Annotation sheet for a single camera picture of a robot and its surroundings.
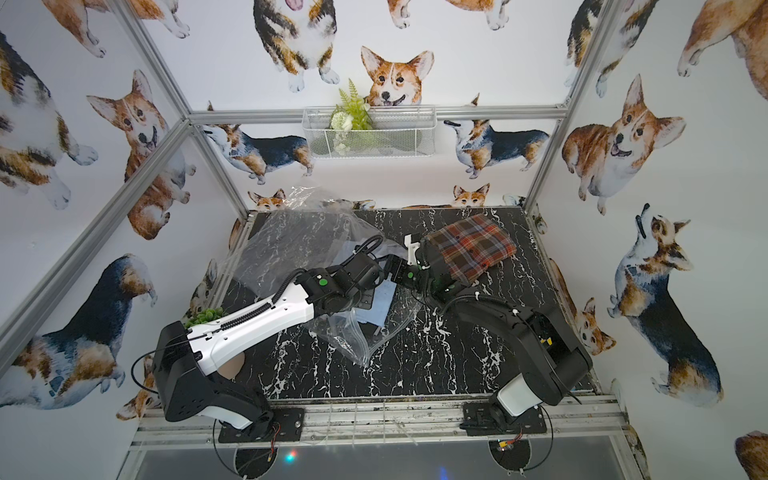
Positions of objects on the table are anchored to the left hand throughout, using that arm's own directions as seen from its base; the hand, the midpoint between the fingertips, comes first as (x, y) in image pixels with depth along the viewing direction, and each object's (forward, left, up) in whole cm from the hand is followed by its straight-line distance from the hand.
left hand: (370, 287), depth 80 cm
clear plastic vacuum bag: (+33, +27, -17) cm, 46 cm away
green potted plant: (-7, +41, 0) cm, 41 cm away
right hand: (+5, -1, +2) cm, 6 cm away
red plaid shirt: (+24, -34, -14) cm, 44 cm away
